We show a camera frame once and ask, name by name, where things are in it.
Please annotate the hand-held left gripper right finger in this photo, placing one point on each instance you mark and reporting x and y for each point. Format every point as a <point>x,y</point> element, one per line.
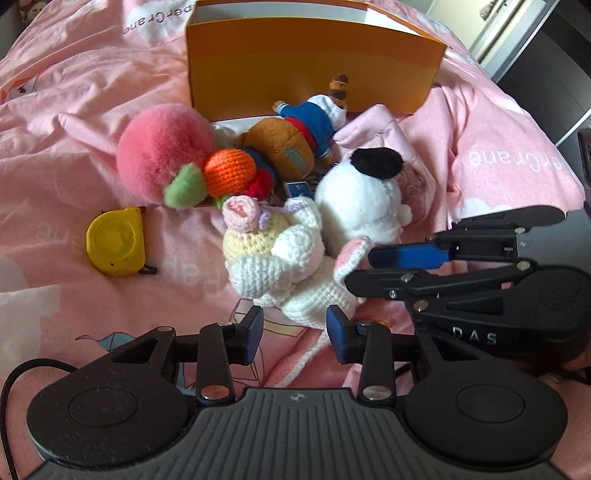
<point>337,334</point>

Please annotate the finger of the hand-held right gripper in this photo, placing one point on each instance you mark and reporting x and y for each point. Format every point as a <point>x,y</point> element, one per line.
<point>378,282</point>
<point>406,256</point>

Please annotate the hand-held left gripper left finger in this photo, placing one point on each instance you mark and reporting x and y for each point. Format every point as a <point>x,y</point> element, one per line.
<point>251,334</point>

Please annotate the white plush dog black ear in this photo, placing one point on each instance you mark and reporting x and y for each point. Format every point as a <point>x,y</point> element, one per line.
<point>355,203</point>

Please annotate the white crocheted bunny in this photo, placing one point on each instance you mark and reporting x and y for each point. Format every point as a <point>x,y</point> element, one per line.
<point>272,258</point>

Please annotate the pink quilted pouch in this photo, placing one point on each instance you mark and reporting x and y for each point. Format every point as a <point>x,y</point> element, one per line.
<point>378,129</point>

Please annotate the brown plush bear blue outfit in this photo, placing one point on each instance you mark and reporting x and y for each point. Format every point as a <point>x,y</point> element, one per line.
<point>281,143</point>

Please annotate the orange cardboard box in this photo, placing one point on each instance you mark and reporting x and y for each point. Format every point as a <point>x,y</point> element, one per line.
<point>300,69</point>

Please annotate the small blue box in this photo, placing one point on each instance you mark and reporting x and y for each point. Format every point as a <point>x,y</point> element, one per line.
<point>298,188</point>

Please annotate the red crocheted fruit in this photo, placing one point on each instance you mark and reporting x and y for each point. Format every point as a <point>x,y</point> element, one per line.
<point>261,184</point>

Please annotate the orange crocheted fruit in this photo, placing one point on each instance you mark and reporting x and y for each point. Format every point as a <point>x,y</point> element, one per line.
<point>231,170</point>

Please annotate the yellow tape measure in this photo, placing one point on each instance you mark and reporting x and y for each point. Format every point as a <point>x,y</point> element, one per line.
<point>115,240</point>

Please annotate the pink plush peach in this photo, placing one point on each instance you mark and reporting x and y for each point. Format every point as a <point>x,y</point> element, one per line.
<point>157,147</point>

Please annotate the dark cabinet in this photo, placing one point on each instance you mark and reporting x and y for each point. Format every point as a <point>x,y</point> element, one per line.
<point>554,69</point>

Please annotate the white door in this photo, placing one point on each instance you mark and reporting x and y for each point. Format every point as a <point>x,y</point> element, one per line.
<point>489,27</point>

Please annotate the pink cloud-print blanket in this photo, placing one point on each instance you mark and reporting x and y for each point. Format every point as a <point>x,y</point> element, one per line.
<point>69,138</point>

